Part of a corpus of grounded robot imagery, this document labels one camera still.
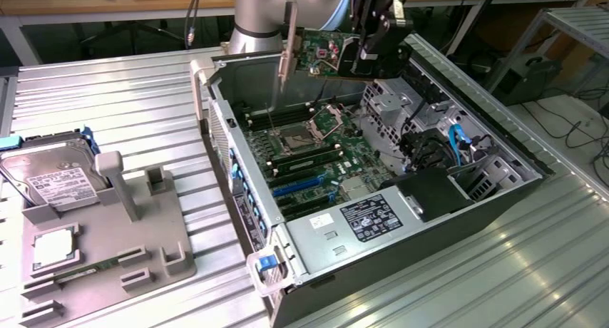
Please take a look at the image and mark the black expansion slot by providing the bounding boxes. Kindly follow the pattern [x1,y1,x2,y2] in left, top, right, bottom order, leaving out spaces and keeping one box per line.
[276,194,335,219]

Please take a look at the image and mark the black box on floor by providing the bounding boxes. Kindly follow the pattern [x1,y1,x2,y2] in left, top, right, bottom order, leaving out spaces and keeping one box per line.
[498,56,563,107]

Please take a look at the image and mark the grey power supply with label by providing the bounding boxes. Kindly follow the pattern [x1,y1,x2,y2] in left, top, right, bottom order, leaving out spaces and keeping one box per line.
[283,185,430,276]

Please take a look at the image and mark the grey plain case handle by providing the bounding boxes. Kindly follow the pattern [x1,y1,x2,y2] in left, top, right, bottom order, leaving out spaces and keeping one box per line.
[189,58,225,91]

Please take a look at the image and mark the metal socket cover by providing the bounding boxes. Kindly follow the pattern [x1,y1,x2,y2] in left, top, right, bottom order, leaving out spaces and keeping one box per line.
[307,104,347,133]

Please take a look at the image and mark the green RAM stick in slot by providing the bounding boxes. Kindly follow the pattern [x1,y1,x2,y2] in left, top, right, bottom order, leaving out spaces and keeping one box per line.
[272,150,343,173]

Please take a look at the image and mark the green loose RAM stick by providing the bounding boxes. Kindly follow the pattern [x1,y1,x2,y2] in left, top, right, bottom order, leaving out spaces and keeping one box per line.
[53,258,123,283]

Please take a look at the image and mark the metal slat frame table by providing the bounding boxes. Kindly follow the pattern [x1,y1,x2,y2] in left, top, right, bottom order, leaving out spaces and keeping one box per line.
[484,6,609,93]

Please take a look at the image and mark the silver CPU chip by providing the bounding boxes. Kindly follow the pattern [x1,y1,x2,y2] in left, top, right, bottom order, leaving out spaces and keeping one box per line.
[32,230,80,265]

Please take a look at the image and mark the blue expansion slot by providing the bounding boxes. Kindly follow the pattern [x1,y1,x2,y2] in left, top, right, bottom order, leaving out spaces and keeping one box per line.
[269,176,326,198]

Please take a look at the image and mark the blue data wire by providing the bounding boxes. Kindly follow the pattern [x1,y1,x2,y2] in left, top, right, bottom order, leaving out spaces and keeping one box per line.
[444,123,472,169]

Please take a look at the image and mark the CPU socket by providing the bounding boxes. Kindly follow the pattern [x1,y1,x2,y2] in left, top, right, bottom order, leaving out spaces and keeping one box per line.
[277,126,316,153]

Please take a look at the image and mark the blue disk carrier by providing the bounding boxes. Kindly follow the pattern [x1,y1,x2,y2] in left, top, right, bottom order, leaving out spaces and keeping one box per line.
[0,125,104,158]

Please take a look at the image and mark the green motherboard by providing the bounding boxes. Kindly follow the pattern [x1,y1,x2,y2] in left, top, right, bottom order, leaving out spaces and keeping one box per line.
[239,98,406,222]

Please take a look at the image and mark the open black PC case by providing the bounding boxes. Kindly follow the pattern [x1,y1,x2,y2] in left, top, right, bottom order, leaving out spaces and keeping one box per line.
[189,31,557,328]

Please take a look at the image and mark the hanging black cable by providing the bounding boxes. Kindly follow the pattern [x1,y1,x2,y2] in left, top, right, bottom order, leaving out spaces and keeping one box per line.
[184,0,203,50]

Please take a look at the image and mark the grey case handle with blue latch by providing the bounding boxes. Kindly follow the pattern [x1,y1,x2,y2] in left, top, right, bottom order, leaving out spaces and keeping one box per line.
[244,245,292,297]

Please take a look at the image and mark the thin metal locking lever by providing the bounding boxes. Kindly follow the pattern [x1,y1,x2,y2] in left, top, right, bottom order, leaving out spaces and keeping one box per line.
[263,102,280,135]

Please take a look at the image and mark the wooden desk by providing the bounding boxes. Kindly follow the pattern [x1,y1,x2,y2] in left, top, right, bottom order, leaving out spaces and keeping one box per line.
[0,0,597,66]

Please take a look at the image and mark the green graphics card with bracket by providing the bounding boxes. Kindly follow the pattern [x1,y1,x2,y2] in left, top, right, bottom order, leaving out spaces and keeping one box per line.
[276,0,415,93]

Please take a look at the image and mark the metal disk bay cage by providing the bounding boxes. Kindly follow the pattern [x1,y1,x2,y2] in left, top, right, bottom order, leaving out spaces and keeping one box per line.
[359,78,431,158]

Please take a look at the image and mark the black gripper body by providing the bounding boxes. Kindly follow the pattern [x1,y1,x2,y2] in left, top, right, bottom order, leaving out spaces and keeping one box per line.
[350,0,411,55]

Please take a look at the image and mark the black floor cables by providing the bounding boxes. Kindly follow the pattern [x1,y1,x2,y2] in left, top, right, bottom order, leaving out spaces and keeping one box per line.
[518,85,609,165]

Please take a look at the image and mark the black power wire bundle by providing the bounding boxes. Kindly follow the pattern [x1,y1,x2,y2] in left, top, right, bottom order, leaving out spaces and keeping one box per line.
[398,128,452,173]

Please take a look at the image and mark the black RAM slot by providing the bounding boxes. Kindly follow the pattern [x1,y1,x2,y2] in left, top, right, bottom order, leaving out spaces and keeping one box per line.
[243,106,315,124]
[247,111,319,131]

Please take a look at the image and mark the black plastic air shroud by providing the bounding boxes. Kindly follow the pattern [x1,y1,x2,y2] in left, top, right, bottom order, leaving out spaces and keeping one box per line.
[392,167,476,224]

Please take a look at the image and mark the hard disk with white label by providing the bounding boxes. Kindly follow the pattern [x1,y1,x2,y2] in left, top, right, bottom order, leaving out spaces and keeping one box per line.
[0,138,113,207]

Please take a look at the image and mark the grey parts rack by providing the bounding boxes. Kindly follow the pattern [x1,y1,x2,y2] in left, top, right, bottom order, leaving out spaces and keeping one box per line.
[17,150,199,328]

